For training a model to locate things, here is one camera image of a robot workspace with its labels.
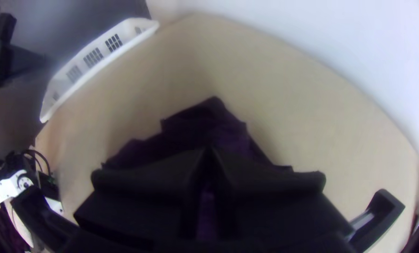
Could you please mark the white laundry basket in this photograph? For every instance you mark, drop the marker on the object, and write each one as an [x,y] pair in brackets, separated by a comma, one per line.
[100,52]

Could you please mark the dark t-shirt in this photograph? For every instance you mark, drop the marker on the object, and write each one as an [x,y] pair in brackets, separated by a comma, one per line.
[202,130]

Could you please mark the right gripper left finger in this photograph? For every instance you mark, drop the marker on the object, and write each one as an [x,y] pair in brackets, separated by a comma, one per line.
[142,196]

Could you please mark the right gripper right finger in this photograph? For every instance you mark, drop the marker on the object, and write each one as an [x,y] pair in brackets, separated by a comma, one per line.
[272,200]

